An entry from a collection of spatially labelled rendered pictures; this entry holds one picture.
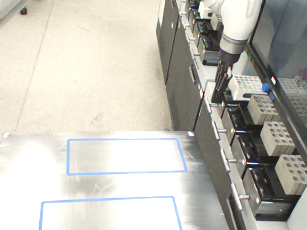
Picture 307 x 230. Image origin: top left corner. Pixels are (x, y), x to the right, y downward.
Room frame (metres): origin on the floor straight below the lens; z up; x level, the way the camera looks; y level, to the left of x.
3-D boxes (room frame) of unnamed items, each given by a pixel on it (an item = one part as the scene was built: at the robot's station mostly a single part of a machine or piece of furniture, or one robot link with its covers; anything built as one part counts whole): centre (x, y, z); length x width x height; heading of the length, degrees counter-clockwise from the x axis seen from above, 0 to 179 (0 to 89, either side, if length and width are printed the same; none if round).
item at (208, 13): (1.99, -0.29, 0.83); 0.30 x 0.10 x 0.06; 101
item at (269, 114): (1.13, -0.38, 0.85); 0.12 x 0.02 x 0.06; 11
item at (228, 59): (1.25, -0.23, 0.96); 0.08 x 0.07 x 0.09; 11
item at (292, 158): (0.83, -0.43, 0.85); 0.12 x 0.02 x 0.06; 11
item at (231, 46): (1.25, -0.23, 1.03); 0.09 x 0.09 x 0.06
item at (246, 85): (1.29, -0.42, 0.83); 0.30 x 0.10 x 0.06; 101
